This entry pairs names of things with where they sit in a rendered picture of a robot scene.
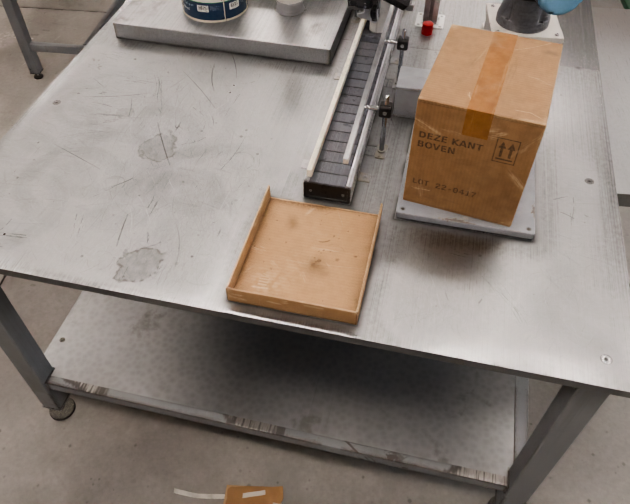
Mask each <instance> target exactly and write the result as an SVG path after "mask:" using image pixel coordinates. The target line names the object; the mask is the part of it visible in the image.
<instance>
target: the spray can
mask: <svg viewBox="0 0 630 504"><path fill-rule="evenodd" d="M388 11H389V3H387V2H385V1H383V0H381V6H380V16H379V20H378V21H377V22H376V23H372V22H371V21H370V26H369V31H370V32H371V33H373V34H378V35H379V34H382V31H383V28H384V25H385V21H386V18H387V15H388Z"/></svg>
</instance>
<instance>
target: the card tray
mask: <svg viewBox="0 0 630 504"><path fill-rule="evenodd" d="M382 206H383V203H381V205H380V210H379V214H372V213H366V212H360V211H354V210H348V209H341V208H335V207H329V206H323V205H317V204H311V203H305V202H299V201H293V200H286V199H280V198H274V197H271V194H270V185H268V187H267V189H266V192H265V194H264V197H263V199H262V201H261V204H260V206H259V209H258V211H257V213H256V216H255V218H254V221H253V223H252V226H251V228H250V230H249V233H248V235H247V238H246V240H245V242H244V245H243V247H242V250H241V252H240V254H239V257H238V259H237V262H236V264H235V266H234V269H233V271H232V274H231V276H230V278H229V281H228V283H227V286H226V294H227V299H228V300H229V301H234V302H239V303H244V304H249V305H255V306H260V307H265V308H270V309H275V310H281V311H286V312H291V313H296V314H301V315H307V316H312V317H317V318H322V319H327V320H333V321H338V322H343V323H348V324H353V325H357V322H358V317H359V313H360V308H361V304H362V300H363V295H364V291H365V286H366V282H367V277H368V273H369V268H370V264H371V260H372V255H373V251H374V246H375V242H376V237H377V233H378V228H379V224H380V220H381V214H382Z"/></svg>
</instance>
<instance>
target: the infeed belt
mask: <svg viewBox="0 0 630 504"><path fill-rule="evenodd" d="M397 10H398V8H397V7H395V9H394V12H393V16H392V19H391V23H390V26H389V29H388V32H387V36H386V39H389V37H390V34H391V30H392V27H393V24H394V20H395V17H396V13H397ZM369 26H370V20H367V21H366V24H365V27H364V29H363V32H362V35H361V38H360V41H359V44H358V47H357V49H356V52H355V55H354V58H353V61H352V64H351V67H350V69H349V72H348V75H347V78H346V81H345V84H344V86H343V89H342V92H341V95H340V98H339V101H338V104H337V106H336V109H335V112H334V115H333V118H332V121H331V124H330V126H329V129H328V132H327V135H326V138H325V141H324V143H323V146H322V149H321V152H320V155H319V158H318V161H317V163H316V166H315V169H314V172H313V175H312V177H310V179H309V183H313V184H320V185H326V186H332V187H339V188H345V187H346V185H347V181H348V178H349V175H350V171H351V168H352V164H353V161H354V157H355V154H356V151H357V147H358V144H359V140H360V137H361V133H362V130H363V127H364V123H365V120H366V116H367V113H368V110H364V113H363V116H362V120H361V123H360V126H359V130H358V133H357V136H356V140H355V143H354V146H353V150H352V153H351V156H350V160H349V163H348V164H344V163H343V157H344V154H345V151H346V147H347V144H348V141H349V138H350V134H351V131H352V128H353V125H354V122H355V118H356V115H357V112H358V109H359V105H360V102H361V99H362V96H363V92H364V89H365V86H366V83H367V80H368V76H369V73H370V70H371V67H372V63H373V60H374V57H375V54H376V51H377V47H378V44H379V41H380V38H381V34H379V35H378V34H373V33H371V32H370V31H369ZM386 48H387V44H386V43H384V46H383V49H382V53H381V56H380V59H379V63H378V66H377V69H376V73H375V76H374V79H373V83H372V86H371V89H370V93H369V96H368V100H367V103H366V105H370V102H371V99H372V96H373V92H374V89H375V85H376V82H377V78H378V75H379V72H380V68H381V65H382V61H383V58H384V54H385V51H386Z"/></svg>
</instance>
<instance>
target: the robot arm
mask: <svg viewBox="0 0 630 504"><path fill-rule="evenodd" d="M349 1H350V2H349ZM383 1H385V2H387V3H389V4H391V5H393V6H395V7H397V8H399V9H401V10H405V9H406V8H407V7H408V6H409V4H410V0H383ZM580 2H582V0H503V2H502V3H501V5H500V7H499V8H498V10H497V14H496V22H497V23H498V25H500V26H501V27H502V28H504V29H506V30H509V31H512V32H516V33H523V34H534V33H539V32H542V31H544V30H546V29H547V28H548V26H549V23H550V19H551V15H562V14H565V13H568V12H570V11H571V10H573V9H574V8H576V7H577V6H578V4H579V3H580ZM380 6H381V0H348V8H349V9H353V10H360V11H363V9H364V12H361V13H357V17H359V18H362V19H366V20H370V21H371V22H372V23H376V22H377V21H378V20H379V16H380Z"/></svg>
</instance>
